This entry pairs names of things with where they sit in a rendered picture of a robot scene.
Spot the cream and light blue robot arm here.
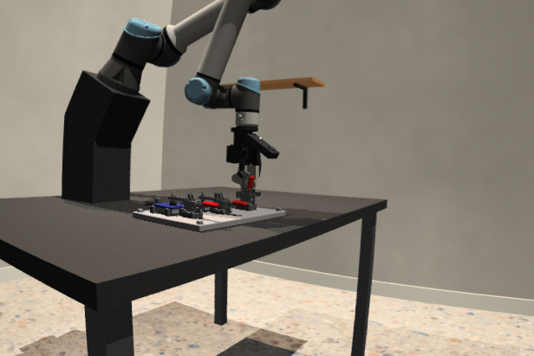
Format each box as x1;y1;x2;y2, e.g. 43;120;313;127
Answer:
96;0;281;126

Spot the toggle clamp with red handle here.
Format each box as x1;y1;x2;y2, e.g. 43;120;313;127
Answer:
168;191;218;219
199;191;248;215

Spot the red-handled toggle clamp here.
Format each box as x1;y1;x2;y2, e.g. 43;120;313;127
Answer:
238;169;257;210

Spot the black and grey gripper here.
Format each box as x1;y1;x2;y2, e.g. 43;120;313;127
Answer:
226;126;261;192

